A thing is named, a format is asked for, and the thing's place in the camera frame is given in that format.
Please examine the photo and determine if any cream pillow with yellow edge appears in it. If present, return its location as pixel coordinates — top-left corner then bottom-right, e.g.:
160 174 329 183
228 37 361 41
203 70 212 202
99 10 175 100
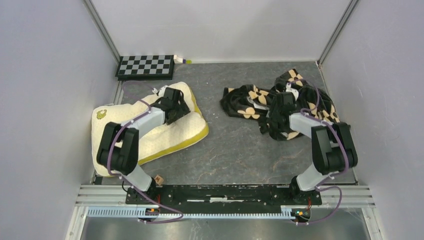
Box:
91 81 209 177

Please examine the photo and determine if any black floral pillowcase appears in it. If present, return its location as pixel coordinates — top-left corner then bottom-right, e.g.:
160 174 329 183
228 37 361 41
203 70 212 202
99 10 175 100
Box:
219 68 340 141

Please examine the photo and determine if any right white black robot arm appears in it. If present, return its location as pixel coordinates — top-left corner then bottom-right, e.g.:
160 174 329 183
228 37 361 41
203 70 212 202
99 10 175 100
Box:
268 92 358 204

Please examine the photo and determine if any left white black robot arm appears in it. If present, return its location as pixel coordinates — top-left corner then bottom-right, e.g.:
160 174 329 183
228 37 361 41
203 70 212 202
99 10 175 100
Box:
95 87 191 204

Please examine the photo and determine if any small white green block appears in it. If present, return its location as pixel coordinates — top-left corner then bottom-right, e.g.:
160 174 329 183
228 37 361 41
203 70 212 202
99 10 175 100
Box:
173 55 192 64

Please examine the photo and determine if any black white checkerboard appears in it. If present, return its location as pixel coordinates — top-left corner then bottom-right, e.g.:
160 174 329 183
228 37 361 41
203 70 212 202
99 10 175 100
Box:
115 55 175 81

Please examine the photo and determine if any small wooden cube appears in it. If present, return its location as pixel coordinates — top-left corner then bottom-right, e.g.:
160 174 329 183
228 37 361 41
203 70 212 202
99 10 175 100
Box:
153 175 164 186

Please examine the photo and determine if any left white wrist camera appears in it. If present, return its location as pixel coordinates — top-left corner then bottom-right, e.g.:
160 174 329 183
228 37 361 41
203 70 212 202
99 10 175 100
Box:
152 85 168 98

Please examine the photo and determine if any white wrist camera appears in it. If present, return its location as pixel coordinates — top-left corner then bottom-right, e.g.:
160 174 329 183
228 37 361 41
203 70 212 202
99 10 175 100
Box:
152 85 168 98
285 83 299 101

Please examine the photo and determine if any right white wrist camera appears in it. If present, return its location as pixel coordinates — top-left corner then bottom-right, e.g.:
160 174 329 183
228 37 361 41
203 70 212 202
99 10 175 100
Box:
285 83 299 101

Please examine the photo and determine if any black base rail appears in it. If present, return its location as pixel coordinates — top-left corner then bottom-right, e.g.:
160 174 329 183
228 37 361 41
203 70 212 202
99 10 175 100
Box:
86 183 323 220

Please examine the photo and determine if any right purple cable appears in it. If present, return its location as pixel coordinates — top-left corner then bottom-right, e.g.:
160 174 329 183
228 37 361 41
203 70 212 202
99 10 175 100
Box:
288 78 351 227

